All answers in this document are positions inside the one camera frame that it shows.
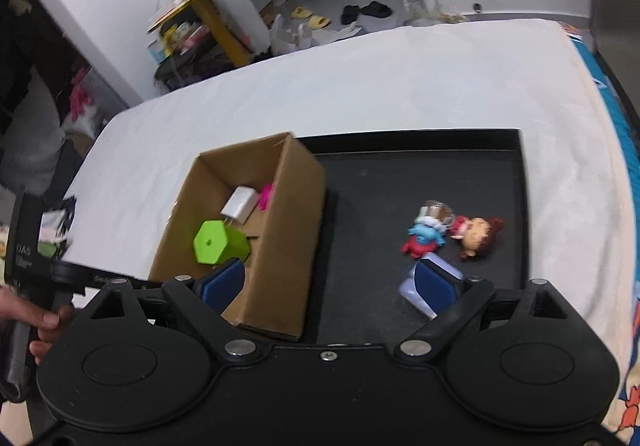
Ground blue cartoon blanket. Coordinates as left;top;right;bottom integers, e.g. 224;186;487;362
560;19;640;446

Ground green hexagonal box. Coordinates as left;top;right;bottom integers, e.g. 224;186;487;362
193;219;251;267

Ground pink cloth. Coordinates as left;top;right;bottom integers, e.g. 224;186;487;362
70;89;93;122

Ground black tray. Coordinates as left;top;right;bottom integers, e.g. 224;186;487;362
295;127;531;344

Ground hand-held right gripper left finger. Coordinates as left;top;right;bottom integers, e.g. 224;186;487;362
87;256;258;362

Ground black white printed bag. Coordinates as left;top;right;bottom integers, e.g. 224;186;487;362
40;196;77;258

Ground clear plastic bags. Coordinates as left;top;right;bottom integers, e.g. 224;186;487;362
402;0;468;24

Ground brown cardboard box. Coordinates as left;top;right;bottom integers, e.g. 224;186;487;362
149;131;327;341

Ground brown-haired doll figurine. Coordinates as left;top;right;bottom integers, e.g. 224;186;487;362
449;215;506;261

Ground white plastic bag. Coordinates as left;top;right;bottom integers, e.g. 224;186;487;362
269;14;316;57

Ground person's left hand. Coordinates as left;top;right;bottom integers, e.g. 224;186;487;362
0;286;76;367

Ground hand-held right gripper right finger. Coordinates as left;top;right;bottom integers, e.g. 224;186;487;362
395;260;571;359

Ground yellow table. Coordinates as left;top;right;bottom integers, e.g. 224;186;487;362
146;0;253;67

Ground dark cloth pile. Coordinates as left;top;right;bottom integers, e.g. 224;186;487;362
152;49;236;92

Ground white charger plug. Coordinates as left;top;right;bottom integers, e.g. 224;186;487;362
220;186;261;227

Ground purple cube charger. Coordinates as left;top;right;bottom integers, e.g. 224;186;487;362
397;251;466;319

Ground blue and red figurine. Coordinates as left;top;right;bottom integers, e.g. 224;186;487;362
401;200;455;257

